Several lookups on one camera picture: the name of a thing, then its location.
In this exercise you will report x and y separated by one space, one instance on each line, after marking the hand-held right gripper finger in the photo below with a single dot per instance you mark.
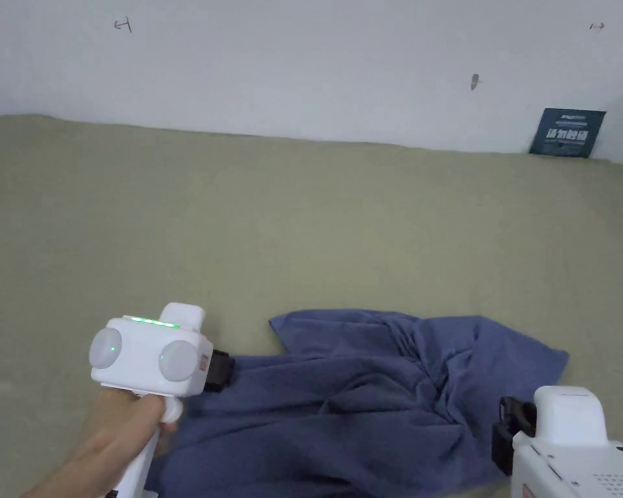
516 412

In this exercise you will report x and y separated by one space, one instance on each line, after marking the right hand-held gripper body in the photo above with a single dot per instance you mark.
571 456

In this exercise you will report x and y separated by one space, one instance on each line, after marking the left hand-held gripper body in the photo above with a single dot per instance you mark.
145 353

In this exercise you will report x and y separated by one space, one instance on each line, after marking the dark blue shirt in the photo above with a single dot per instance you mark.
342 404

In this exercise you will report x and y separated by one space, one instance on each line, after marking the person's left forearm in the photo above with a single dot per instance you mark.
67 480

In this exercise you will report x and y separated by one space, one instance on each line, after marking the person's left hand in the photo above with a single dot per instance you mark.
119 430

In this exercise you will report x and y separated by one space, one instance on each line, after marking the bed with beige sheet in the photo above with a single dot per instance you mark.
239 223

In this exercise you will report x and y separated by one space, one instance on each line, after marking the dark card with white print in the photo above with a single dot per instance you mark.
567 132

